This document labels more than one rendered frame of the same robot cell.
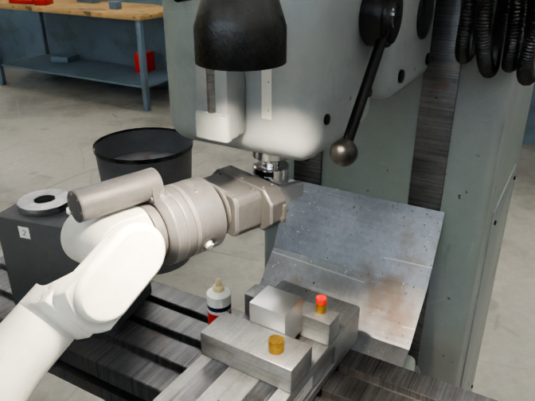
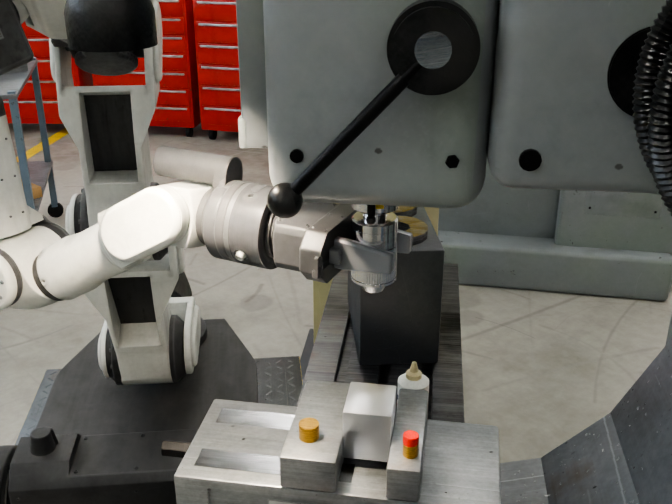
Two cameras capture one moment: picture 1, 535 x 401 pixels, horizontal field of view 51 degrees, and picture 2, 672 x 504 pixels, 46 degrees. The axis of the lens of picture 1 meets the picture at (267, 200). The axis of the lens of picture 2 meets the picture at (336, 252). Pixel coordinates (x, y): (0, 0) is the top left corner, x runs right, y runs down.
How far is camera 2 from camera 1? 0.77 m
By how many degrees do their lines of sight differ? 61
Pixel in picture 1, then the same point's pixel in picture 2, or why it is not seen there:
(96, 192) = (170, 154)
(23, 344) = (82, 241)
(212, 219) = (242, 229)
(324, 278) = (607, 490)
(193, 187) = (253, 192)
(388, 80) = (497, 157)
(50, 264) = not seen: hidden behind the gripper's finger
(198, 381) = (264, 417)
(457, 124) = not seen: outside the picture
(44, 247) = not seen: hidden behind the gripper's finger
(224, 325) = (329, 390)
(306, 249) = (627, 439)
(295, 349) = (318, 451)
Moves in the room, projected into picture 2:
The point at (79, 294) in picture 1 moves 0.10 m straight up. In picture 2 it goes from (102, 221) to (90, 132)
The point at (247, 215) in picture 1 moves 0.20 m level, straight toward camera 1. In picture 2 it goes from (285, 248) to (80, 285)
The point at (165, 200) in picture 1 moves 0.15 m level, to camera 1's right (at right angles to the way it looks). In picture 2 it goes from (217, 189) to (261, 240)
